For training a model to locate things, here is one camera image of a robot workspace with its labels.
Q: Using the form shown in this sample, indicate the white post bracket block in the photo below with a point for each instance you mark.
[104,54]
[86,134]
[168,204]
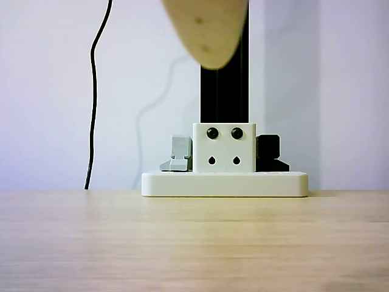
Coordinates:
[224,149]

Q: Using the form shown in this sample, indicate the black clamp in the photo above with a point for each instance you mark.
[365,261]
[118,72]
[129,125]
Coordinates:
[268,150]

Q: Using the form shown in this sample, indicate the black screw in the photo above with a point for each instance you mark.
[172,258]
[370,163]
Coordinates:
[237,133]
[212,133]

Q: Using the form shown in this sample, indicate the black aluminium profile post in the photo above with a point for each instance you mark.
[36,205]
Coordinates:
[225,94]

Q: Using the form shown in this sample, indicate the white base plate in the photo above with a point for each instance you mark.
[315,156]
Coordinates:
[225,184]

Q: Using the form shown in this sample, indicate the grey clamp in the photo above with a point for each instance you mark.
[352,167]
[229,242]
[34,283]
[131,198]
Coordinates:
[180,150]

